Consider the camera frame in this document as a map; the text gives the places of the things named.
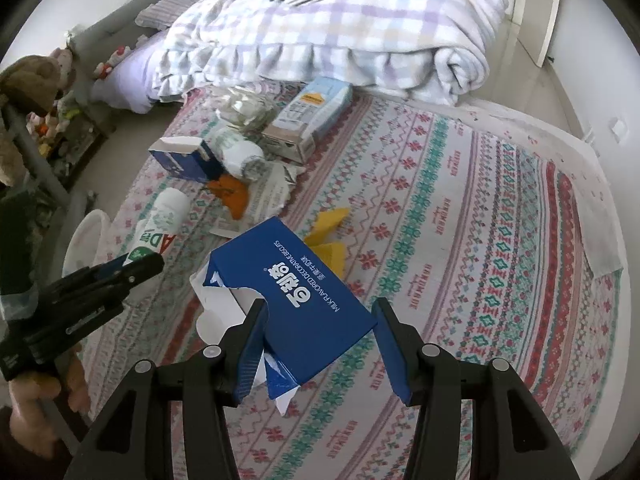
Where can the white cat plush toy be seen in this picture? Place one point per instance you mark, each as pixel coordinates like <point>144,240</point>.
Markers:
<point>112,62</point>

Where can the person's left hand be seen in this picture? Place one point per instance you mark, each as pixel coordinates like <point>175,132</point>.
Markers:
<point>35,395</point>

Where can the plaid blanket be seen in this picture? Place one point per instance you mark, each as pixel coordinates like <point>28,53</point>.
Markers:
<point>325,45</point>

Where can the torn newspaper scrap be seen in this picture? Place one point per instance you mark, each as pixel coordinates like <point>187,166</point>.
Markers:
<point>275,185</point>

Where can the white wall socket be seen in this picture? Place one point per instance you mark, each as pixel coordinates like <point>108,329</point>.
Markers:
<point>619,131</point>

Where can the white plastic wrapper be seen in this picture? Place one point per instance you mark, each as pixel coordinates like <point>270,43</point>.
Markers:
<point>245,107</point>

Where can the purple pillow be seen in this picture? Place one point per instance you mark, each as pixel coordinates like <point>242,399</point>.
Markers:
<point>130,75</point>

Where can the white plastic-wrapped roll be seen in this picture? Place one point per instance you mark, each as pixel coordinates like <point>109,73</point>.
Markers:
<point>237,152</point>

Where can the patterned bed sheet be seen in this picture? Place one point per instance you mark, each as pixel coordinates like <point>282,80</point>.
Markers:
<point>475,220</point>

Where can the white green bottle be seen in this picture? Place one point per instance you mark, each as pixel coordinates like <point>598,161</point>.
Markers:
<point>162,220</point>

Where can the yellow paper scrap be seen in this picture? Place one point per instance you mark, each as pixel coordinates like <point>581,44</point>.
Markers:
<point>327,222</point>
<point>332,257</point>

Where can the small blue box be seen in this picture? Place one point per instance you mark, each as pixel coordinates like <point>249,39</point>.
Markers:
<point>182,160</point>

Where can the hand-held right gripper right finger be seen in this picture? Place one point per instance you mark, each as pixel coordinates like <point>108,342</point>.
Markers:
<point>393,357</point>

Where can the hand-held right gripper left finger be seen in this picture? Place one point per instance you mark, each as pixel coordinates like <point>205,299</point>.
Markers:
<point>251,357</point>

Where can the brown teddy bear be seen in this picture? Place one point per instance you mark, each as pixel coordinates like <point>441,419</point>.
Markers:
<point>25,90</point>

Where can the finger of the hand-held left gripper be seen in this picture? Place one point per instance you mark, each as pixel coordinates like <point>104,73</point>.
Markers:
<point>107,270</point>
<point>145,265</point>

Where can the white wardrobe door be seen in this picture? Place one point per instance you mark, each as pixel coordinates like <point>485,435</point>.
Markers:
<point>542,5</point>

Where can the grey headboard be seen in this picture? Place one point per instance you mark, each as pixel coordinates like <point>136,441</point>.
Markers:
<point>105,30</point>

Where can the light blue carton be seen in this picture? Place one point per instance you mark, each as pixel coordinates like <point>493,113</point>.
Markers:
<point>310,110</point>

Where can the large blue biscuit box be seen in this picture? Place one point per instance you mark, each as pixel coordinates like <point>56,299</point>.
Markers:
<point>305,320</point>

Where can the striped pillow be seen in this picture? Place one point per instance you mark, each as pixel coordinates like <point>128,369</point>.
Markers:
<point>185,0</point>

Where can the orange paper scrap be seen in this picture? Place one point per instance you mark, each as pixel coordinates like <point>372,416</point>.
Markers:
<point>232,195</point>

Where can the pile of small plush toys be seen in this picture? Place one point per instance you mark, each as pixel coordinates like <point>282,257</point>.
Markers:
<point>50,125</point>

